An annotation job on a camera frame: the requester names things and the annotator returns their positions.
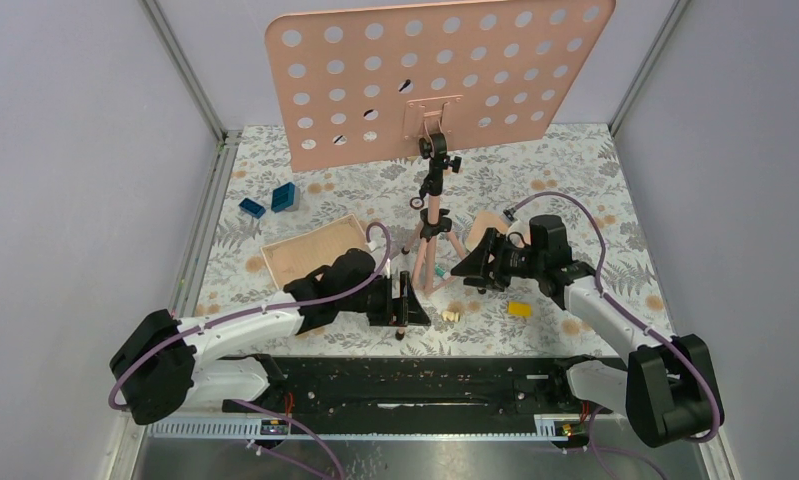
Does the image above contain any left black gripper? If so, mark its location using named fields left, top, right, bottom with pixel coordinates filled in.
left=339, top=270, right=429, bottom=326

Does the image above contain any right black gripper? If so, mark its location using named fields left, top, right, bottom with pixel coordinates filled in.
left=450, top=227, right=545, bottom=293

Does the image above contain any beige lined letter paper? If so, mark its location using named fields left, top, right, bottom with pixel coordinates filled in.
left=261, top=214, right=368, bottom=289

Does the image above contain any pink perforated music stand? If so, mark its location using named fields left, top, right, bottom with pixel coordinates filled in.
left=264, top=1, right=615, bottom=293

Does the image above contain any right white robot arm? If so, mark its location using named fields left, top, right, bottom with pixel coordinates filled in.
left=451, top=215, right=725, bottom=447

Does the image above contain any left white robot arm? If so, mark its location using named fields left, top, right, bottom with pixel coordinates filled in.
left=109, top=249, right=431, bottom=425

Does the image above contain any tan paper envelope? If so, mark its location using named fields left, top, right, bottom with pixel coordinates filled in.
left=465, top=211, right=512, bottom=251

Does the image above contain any cream chess knight piece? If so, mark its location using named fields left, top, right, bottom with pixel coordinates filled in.
left=441, top=310, right=461, bottom=323

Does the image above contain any green white glue stick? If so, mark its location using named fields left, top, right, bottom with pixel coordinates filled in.
left=435, top=266, right=450, bottom=279

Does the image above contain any yellow toy brick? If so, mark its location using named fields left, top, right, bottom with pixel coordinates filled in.
left=507, top=302, right=533, bottom=318

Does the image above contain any floral patterned table mat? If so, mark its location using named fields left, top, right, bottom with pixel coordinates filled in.
left=193, top=124, right=670, bottom=357

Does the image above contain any large blue toy brick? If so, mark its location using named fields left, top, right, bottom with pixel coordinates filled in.
left=270, top=182, right=300, bottom=213

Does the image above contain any small blue toy brick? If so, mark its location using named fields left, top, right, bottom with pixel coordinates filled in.
left=238, top=198, right=266, bottom=220

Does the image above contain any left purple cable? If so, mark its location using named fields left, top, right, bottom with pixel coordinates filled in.
left=108, top=221, right=394, bottom=480

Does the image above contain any purple cable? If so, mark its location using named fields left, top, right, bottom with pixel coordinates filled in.
left=502, top=191, right=725, bottom=480
left=108, top=221, right=394, bottom=480

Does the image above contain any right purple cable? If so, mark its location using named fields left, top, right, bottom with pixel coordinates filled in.
left=502, top=191, right=725, bottom=480

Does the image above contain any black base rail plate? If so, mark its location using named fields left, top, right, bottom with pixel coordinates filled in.
left=209, top=355, right=589, bottom=435

